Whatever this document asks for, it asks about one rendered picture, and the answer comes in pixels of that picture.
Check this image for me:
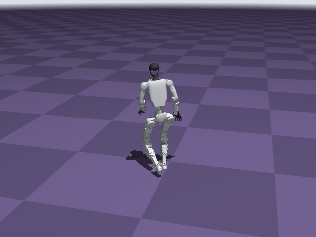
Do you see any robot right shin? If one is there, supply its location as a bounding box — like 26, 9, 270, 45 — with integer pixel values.
160, 136, 168, 166

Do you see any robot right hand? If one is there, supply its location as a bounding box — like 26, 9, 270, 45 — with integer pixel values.
173, 112, 182, 122

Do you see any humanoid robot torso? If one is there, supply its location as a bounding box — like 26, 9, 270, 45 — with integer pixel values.
147, 78, 167, 124

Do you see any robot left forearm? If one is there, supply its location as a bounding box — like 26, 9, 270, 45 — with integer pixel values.
139, 104, 147, 112

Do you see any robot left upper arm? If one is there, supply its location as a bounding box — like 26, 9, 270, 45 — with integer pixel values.
139, 82, 148, 105

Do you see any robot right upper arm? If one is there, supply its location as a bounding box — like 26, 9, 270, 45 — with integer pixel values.
165, 79, 179, 102

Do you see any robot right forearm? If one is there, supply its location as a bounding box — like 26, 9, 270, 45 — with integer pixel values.
173, 99, 179, 115

